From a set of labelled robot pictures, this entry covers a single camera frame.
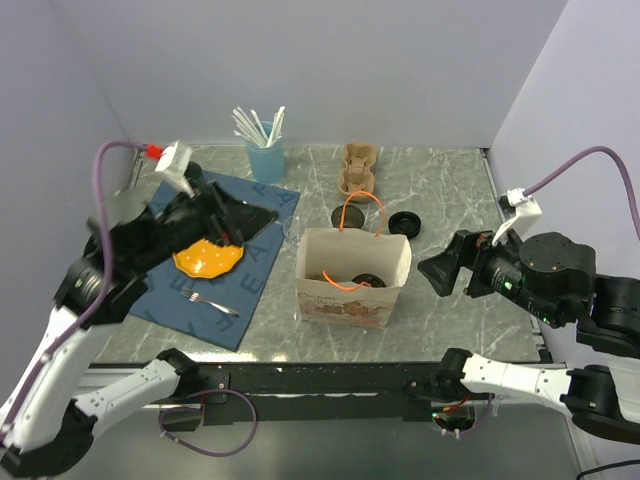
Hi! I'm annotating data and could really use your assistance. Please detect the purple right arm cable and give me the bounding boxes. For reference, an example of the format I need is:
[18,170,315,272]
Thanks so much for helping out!
[439,145,640,441]

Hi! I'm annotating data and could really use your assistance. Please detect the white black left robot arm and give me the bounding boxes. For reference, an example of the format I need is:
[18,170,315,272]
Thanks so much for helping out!
[1,183,277,479]

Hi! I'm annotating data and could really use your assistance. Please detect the orange dotted scalloped plate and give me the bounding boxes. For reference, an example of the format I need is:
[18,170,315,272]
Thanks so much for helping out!
[173,239,244,280]

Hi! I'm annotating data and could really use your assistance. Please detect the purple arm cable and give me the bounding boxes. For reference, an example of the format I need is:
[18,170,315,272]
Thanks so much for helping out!
[0,141,259,457]
[439,145,640,441]

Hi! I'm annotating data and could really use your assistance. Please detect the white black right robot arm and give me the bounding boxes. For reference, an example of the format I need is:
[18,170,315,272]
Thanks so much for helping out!
[418,230,639,444]

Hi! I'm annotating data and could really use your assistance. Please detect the blue lettered placemat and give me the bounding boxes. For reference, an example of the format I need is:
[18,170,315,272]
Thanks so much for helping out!
[130,172,300,351]

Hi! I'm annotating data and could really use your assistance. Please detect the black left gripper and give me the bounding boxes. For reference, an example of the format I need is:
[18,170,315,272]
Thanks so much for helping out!
[130,176,280,273]

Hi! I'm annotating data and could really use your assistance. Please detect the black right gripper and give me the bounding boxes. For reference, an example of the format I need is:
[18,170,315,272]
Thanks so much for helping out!
[412,220,559,323]

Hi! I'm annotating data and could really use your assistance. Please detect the white wrapped straw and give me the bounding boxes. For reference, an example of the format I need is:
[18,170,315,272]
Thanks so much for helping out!
[232,106,267,148]
[267,106,286,147]
[233,126,262,148]

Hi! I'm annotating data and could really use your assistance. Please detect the brown paper takeout bag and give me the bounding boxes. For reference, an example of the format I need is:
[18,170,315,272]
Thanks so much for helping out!
[295,191,412,329]

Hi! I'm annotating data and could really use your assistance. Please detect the brown cardboard cup carrier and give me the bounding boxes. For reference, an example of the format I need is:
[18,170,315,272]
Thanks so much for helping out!
[305,272,350,283]

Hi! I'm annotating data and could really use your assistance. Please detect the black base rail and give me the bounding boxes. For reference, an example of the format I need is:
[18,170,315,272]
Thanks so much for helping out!
[87,362,501,426]

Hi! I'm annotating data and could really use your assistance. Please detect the blue straw holder cup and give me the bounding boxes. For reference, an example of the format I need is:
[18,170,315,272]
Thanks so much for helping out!
[246,137,285,184]

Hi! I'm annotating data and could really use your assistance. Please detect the dark translucent coffee cup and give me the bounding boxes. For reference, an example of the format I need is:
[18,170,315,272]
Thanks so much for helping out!
[330,205,365,229]

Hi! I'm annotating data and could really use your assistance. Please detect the stacked black cup lids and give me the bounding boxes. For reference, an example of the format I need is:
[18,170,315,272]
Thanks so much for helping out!
[387,211,422,240]

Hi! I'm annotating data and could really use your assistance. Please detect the dark green mug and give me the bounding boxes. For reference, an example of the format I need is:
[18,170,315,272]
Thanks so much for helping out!
[185,162,207,195]

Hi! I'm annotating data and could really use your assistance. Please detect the black coffee cup lid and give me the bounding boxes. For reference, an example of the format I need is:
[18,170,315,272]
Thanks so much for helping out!
[352,273,386,288]

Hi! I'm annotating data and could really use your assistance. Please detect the silver fork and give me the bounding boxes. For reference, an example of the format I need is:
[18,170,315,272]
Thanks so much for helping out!
[180,288,240,318]

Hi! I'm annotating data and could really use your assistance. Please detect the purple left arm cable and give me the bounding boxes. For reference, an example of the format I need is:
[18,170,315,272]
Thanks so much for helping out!
[0,141,259,457]

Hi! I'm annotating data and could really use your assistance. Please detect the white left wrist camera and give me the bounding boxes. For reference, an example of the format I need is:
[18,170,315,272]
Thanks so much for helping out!
[144,141,195,198]

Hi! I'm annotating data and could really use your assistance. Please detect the clear plastic tumbler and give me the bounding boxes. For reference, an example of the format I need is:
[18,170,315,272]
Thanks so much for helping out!
[282,215,303,249]

